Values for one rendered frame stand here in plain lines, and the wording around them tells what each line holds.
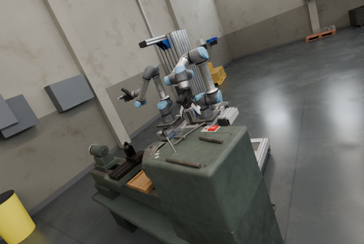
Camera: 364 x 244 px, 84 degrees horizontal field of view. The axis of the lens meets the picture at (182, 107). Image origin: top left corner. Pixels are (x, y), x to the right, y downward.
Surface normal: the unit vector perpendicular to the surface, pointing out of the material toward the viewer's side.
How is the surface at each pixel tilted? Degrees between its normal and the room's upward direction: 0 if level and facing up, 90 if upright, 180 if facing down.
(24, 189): 90
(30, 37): 90
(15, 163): 90
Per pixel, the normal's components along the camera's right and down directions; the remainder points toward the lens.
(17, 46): 0.78, -0.13
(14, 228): 0.66, 0.01
